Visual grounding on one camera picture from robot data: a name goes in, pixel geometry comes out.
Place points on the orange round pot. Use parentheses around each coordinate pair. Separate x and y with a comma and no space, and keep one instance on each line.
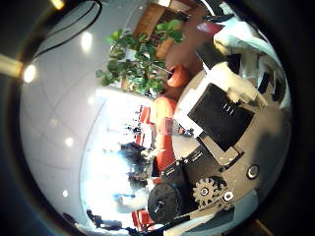
(178,77)

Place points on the green leafy potted plant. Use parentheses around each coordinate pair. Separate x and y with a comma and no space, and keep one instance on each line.
(141,62)

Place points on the wooden cabinet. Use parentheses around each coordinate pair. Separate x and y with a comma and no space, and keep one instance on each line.
(147,19)

